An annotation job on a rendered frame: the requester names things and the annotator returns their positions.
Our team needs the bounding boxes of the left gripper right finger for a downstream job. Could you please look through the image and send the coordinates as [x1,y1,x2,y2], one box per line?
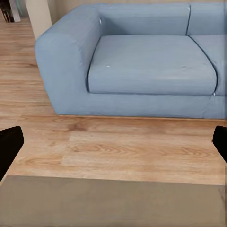
[212,125,227,163]

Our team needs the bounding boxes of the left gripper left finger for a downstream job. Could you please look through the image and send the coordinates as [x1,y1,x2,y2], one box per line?
[0,126,24,182]

